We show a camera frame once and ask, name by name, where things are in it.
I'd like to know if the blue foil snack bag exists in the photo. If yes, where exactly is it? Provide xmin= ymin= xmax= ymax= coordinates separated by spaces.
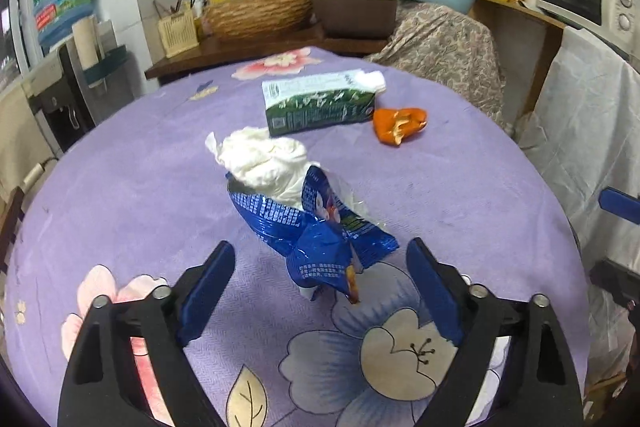
xmin=227 ymin=166 xmax=399 ymax=303

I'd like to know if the white tissue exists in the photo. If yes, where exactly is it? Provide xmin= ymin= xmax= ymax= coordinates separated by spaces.
xmin=205 ymin=127 xmax=319 ymax=209

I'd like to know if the orange peel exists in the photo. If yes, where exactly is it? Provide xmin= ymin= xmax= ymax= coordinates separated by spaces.
xmin=372 ymin=107 xmax=427 ymax=146

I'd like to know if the green white milk carton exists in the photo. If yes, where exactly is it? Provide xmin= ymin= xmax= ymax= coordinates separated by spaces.
xmin=262 ymin=69 xmax=386 ymax=136

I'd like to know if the white nonwoven cloth cover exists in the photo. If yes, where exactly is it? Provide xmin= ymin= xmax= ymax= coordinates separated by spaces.
xmin=516 ymin=28 xmax=639 ymax=386

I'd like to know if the wooden side cabinet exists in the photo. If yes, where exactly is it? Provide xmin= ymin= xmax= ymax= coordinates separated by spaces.
xmin=469 ymin=0 xmax=565 ymax=126

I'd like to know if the purple floral tablecloth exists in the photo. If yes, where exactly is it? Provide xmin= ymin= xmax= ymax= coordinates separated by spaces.
xmin=6 ymin=65 xmax=589 ymax=426

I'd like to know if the white microwave oven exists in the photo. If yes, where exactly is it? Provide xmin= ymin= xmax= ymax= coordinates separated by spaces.
xmin=536 ymin=0 xmax=640 ymax=58

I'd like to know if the paisley patterned cloth cover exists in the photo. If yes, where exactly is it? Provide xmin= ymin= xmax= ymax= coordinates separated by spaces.
xmin=366 ymin=0 xmax=506 ymax=129

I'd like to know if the water dispenser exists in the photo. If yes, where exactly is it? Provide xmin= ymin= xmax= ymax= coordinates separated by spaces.
xmin=22 ymin=39 xmax=134 ymax=156

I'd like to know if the wooden counter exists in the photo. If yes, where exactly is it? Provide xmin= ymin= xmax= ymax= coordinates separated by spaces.
xmin=144 ymin=24 xmax=387 ymax=86

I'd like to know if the beige utensil holder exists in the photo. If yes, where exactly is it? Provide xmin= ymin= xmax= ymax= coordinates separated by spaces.
xmin=157 ymin=9 xmax=198 ymax=58

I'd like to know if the paper towel roll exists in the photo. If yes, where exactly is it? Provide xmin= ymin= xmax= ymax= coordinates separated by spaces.
xmin=72 ymin=15 xmax=104 ymax=88

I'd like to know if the woven wicker basket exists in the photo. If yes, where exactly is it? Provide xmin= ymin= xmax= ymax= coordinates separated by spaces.
xmin=201 ymin=0 xmax=312 ymax=41

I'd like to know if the brown and cream sink basin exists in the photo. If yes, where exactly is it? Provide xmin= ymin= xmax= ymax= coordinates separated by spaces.
xmin=312 ymin=0 xmax=398 ymax=40

